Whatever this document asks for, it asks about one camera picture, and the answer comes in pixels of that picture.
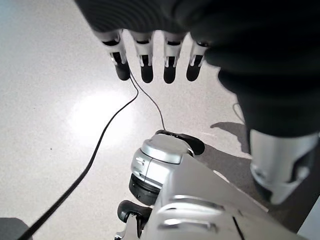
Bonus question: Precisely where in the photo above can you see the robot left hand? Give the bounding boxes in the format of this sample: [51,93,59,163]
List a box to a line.
[73,0,320,206]

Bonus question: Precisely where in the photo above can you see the black robot left foot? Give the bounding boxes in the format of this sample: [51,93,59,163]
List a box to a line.
[154,129,206,156]

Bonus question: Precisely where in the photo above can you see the silver robot left leg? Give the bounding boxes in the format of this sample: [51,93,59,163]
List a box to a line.
[116,133,304,240]

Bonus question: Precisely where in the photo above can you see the dark grey floor block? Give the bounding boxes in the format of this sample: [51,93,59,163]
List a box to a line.
[0,217,29,240]

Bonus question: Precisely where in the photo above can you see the thin black cable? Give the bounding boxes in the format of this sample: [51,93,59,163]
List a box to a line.
[129,74,166,133]

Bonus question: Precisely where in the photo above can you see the thick black floor cable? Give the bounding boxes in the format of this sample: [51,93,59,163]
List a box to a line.
[17,74,140,240]

